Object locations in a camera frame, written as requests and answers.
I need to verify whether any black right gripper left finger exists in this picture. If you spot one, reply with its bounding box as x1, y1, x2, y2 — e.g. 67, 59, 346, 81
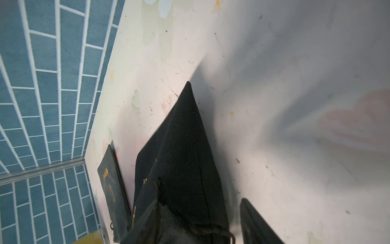
121, 200, 158, 244

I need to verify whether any black bag drawstring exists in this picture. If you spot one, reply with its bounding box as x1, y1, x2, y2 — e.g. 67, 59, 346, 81
190, 224, 236, 244

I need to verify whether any yellow pen holder cup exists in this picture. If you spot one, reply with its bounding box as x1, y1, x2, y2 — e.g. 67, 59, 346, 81
72, 230, 103, 244

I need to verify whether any black hair dryer bag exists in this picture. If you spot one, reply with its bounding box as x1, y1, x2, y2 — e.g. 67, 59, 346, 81
131, 82, 231, 244

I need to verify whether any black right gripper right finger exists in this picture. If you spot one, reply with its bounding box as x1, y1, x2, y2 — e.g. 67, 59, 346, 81
240, 198, 283, 244

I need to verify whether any grey hair dryer bag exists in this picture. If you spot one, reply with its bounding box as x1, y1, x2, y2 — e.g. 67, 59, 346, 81
97, 145, 131, 243

